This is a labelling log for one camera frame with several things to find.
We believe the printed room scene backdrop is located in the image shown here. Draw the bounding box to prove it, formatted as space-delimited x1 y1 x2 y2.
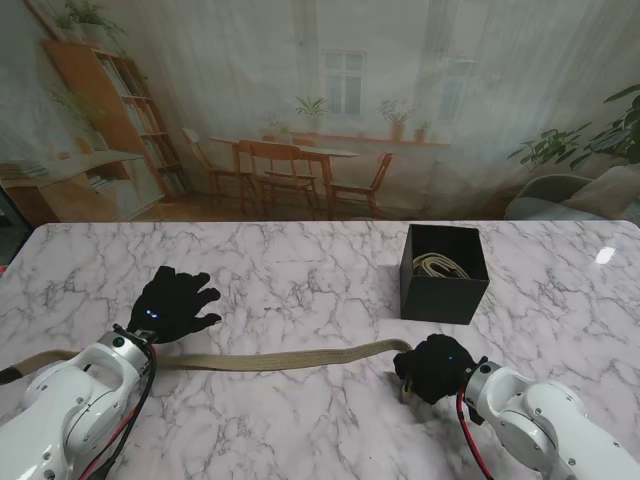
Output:
0 0 640 222

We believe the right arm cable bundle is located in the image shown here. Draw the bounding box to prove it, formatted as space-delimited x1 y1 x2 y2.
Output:
457 389 501 480

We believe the beige woven belt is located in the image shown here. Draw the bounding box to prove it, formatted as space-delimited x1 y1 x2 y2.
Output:
0 338 416 401
412 252 474 280

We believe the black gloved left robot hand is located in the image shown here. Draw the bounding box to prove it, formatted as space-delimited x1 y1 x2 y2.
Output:
127 265 224 345

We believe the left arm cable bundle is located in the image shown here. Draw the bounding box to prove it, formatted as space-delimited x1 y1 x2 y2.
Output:
74 344 160 480

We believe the black square storage box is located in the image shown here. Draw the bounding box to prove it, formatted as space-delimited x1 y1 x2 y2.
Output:
398 223 490 325

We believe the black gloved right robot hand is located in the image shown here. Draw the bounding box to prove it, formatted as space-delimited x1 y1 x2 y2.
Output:
392 334 489 405

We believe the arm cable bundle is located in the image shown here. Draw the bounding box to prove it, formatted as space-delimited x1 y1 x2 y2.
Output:
457 389 501 480
74 344 160 480

